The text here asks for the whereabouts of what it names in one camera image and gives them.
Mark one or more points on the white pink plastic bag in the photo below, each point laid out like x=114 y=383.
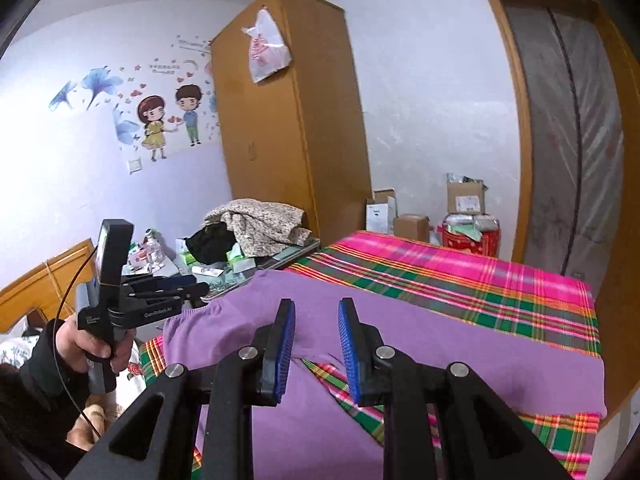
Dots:
x=267 y=50

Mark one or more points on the pink green plaid blanket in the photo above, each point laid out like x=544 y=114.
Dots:
x=450 y=280

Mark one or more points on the wooden bed headboard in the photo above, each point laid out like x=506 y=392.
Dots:
x=35 y=290

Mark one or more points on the small closed brown cardboard box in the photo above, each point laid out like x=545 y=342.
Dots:
x=411 y=227

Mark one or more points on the purple fleece pants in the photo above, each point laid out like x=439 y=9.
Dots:
x=450 y=360

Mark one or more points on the wooden wardrobe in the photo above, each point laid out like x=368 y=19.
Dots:
x=300 y=135

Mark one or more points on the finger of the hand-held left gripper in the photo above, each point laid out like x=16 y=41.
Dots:
x=165 y=283
x=192 y=294

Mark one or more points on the cartoon couple wall sticker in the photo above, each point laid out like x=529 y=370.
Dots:
x=165 y=120

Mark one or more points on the white cardboard box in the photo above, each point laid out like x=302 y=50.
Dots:
x=380 y=212

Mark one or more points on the green tissue pack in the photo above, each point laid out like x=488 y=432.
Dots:
x=240 y=260

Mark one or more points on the open brown cardboard box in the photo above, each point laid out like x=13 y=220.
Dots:
x=465 y=195

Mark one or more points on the plastic sheet doorway curtain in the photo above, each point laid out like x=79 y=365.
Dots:
x=565 y=135

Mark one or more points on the person's left forearm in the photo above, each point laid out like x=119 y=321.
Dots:
x=35 y=400

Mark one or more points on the folding table with printed top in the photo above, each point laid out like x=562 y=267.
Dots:
x=285 y=257

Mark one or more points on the beige floral garment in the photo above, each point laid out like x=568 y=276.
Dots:
x=265 y=227

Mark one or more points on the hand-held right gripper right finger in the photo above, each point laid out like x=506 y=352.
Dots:
x=347 y=355

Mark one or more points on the black garment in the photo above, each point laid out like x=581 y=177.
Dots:
x=210 y=245

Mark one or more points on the pile of medicine boxes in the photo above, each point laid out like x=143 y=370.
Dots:
x=147 y=255

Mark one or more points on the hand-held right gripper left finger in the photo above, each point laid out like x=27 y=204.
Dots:
x=285 y=355

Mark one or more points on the white wall switch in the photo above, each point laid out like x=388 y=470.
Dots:
x=135 y=166

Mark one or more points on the person's left hand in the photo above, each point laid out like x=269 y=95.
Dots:
x=72 y=345

